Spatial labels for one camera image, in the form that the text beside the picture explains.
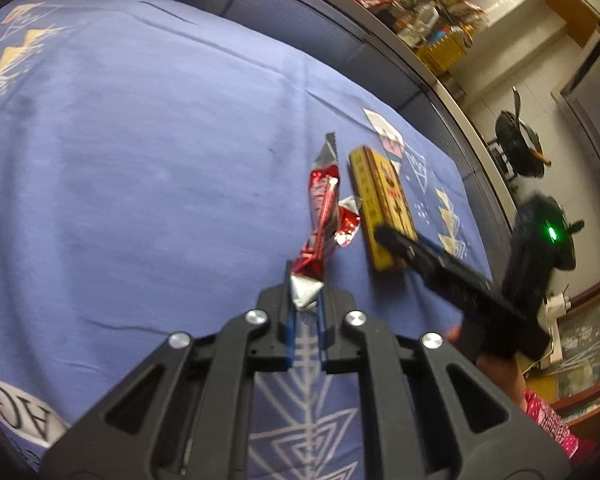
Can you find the red silver candy wrapper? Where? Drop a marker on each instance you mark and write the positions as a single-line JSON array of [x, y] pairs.
[[308, 269]]

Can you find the black wok with handle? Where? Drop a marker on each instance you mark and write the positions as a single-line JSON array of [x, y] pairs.
[[516, 149]]

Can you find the person right hand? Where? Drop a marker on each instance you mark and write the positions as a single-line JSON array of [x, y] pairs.
[[506, 375]]

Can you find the yellow cooking oil jug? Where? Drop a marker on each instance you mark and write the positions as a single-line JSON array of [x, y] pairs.
[[448, 47]]

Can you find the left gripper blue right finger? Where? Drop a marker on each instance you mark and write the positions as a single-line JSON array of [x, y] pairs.
[[336, 349]]

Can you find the black pan with lid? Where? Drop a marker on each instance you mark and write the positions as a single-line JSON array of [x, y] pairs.
[[561, 233]]

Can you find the white pink paper card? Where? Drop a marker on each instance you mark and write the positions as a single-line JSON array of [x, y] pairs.
[[390, 138]]

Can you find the small red foil wrapper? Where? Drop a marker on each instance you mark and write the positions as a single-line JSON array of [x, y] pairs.
[[349, 220]]

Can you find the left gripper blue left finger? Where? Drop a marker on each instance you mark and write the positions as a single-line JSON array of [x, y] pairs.
[[276, 347]]

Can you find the yellow red flat box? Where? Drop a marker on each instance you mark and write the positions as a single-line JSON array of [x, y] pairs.
[[378, 186]]

